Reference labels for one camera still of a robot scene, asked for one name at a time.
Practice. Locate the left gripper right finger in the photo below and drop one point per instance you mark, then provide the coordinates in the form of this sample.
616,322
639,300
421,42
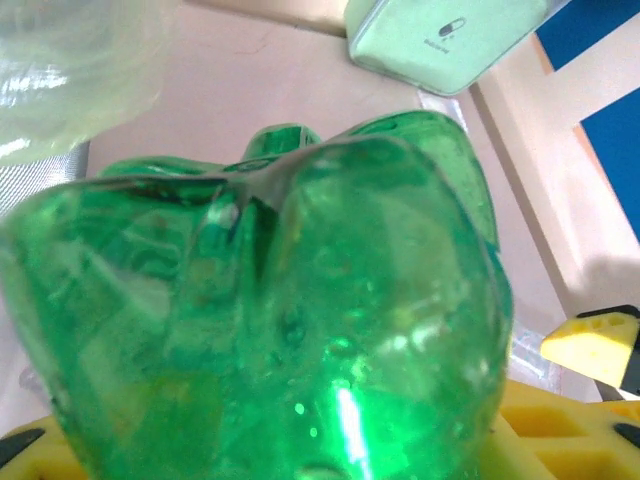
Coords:
575,440

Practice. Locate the flat clear plastic sachet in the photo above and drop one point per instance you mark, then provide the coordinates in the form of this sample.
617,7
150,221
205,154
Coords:
445,110

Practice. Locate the aluminium side rail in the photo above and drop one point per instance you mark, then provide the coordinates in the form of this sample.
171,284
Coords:
520,200

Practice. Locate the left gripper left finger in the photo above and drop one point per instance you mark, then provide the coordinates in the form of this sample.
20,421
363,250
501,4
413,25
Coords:
30,470

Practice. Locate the metal mesh waste bin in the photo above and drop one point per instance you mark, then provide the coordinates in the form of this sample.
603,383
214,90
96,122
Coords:
30,185

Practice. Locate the green plastic bottle yellow cap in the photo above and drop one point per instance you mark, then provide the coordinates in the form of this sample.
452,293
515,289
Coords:
275,310

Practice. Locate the mint green fabric pouch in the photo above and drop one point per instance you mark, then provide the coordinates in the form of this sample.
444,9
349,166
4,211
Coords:
440,45

